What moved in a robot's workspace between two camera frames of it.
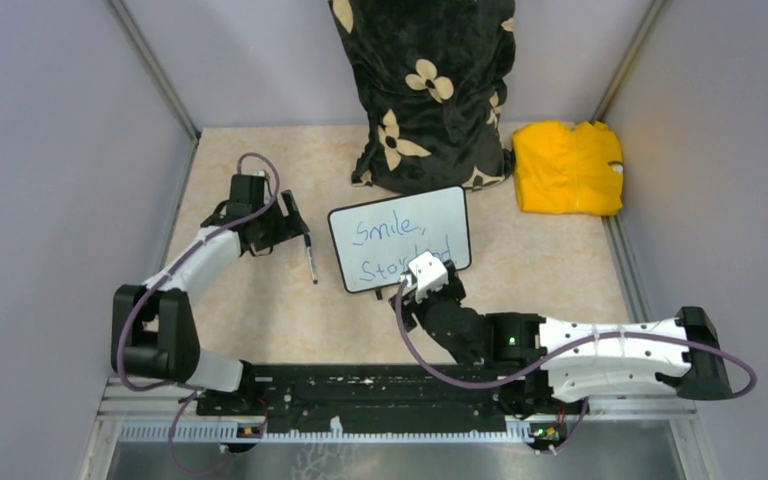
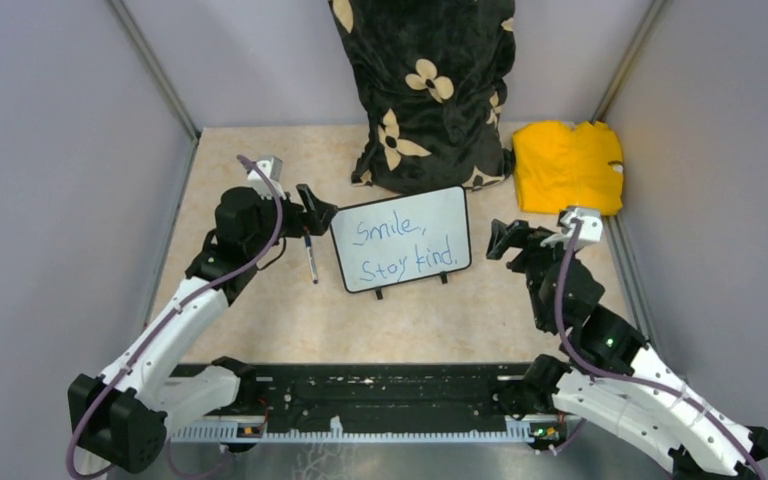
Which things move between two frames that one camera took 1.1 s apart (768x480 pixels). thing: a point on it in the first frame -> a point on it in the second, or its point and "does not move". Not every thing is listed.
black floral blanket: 430,76 does not move
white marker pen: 312,265 does not move
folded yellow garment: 564,169 does not move
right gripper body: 454,290 -> 535,257
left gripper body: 277,227 -> 291,224
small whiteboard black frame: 376,239 does not move
